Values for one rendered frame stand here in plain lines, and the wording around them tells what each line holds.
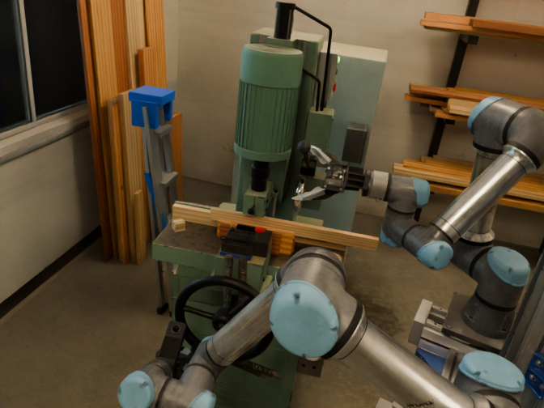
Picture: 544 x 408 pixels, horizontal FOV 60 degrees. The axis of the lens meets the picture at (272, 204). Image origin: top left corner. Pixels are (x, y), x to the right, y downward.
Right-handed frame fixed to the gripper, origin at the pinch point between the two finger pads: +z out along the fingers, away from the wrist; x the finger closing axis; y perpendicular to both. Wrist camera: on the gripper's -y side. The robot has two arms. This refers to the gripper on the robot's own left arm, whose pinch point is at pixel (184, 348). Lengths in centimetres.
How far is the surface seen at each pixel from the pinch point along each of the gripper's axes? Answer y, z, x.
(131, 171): -57, 127, -81
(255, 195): -46.4, 14.3, 9.2
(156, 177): -52, 82, -49
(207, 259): -24.2, 13.3, -1.5
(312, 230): -39, 23, 28
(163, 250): -24.3, 13.2, -15.7
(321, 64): -94, 23, 22
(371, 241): -39, 23, 48
